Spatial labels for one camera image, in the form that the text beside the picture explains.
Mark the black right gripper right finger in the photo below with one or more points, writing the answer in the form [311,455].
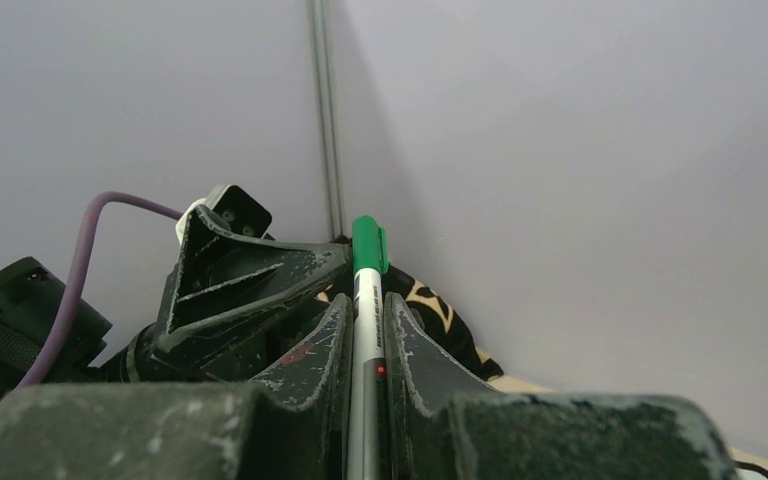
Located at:
[446,423]

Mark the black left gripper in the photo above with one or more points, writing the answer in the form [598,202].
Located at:
[221,312]

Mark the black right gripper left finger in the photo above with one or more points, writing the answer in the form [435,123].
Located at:
[287,422]

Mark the green whiteboard marker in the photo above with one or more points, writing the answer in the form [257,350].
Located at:
[363,450]

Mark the green marker cap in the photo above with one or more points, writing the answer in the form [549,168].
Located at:
[369,245]

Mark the black floral plush blanket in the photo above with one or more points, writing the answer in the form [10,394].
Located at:
[441,322]

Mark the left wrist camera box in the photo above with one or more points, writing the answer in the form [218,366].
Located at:
[240,211]

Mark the aluminium frame post left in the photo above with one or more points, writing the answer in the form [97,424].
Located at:
[318,20]

